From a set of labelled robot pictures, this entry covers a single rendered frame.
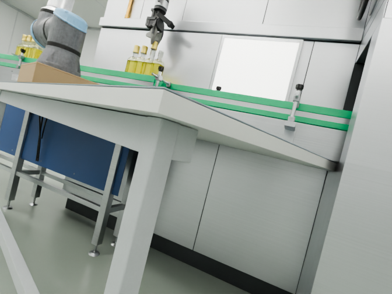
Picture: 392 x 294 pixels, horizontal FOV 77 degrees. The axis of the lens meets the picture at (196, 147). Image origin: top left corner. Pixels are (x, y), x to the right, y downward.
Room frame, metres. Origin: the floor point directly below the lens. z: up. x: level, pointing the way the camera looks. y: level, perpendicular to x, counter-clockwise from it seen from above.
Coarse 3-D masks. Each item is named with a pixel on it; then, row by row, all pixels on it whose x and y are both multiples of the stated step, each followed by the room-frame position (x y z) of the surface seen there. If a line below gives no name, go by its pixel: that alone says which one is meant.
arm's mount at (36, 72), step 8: (24, 64) 0.87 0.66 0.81; (32, 64) 0.79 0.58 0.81; (40, 64) 0.77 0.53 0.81; (24, 72) 0.85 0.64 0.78; (32, 72) 0.78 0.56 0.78; (40, 72) 0.77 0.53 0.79; (48, 72) 0.79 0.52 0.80; (56, 72) 0.80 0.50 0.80; (64, 72) 0.82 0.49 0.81; (24, 80) 0.83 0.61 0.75; (32, 80) 0.76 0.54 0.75; (40, 80) 0.78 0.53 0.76; (48, 80) 0.79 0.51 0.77; (56, 80) 0.81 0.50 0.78; (64, 80) 0.83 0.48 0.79; (72, 80) 0.84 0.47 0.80; (80, 80) 0.86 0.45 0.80; (88, 80) 0.88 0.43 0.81
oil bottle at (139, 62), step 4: (136, 60) 1.41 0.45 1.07; (140, 60) 1.40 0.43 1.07; (144, 60) 1.41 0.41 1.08; (136, 64) 1.41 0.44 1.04; (140, 64) 1.40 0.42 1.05; (136, 68) 1.40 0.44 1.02; (140, 68) 1.40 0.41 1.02; (132, 72) 1.41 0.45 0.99; (136, 72) 1.40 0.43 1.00; (140, 72) 1.40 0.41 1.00
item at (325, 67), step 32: (128, 0) 1.70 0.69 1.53; (192, 0) 1.52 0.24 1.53; (224, 0) 1.44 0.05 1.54; (256, 0) 1.37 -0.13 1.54; (288, 0) 1.31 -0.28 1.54; (320, 0) 1.25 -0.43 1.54; (352, 0) 1.20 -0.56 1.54; (128, 32) 1.68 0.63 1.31; (192, 32) 1.49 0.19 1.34; (224, 32) 1.40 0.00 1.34; (256, 32) 1.33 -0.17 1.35; (288, 32) 1.27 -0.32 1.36; (320, 32) 1.21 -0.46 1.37; (352, 32) 1.16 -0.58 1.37; (96, 64) 1.76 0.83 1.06; (320, 64) 1.22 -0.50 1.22; (352, 64) 1.17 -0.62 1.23; (320, 96) 1.21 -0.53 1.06; (352, 96) 1.16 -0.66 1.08
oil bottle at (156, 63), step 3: (153, 60) 1.37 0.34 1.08; (156, 60) 1.36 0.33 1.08; (159, 60) 1.36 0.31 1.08; (153, 63) 1.36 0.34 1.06; (156, 63) 1.36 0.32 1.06; (159, 63) 1.35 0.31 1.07; (162, 63) 1.37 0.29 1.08; (153, 66) 1.36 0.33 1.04; (156, 66) 1.35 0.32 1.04; (162, 66) 1.38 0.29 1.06; (150, 69) 1.37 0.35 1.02; (153, 69) 1.36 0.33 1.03; (156, 69) 1.35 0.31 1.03; (150, 72) 1.36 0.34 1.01; (153, 72) 1.36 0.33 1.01; (156, 72) 1.35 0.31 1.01; (162, 72) 1.39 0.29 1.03
